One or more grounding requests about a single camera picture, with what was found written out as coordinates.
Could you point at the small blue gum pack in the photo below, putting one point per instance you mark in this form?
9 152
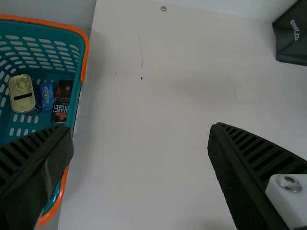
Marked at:
46 95

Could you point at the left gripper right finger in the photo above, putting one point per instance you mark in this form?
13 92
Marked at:
244 172

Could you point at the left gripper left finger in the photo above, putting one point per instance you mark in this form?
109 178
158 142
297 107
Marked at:
36 172

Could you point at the gold rectangular tin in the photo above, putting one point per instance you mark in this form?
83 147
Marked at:
21 93

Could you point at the dark coffee bottle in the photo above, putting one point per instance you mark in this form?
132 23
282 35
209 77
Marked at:
62 103

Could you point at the teal shopping basket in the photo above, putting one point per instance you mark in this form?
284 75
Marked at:
48 27

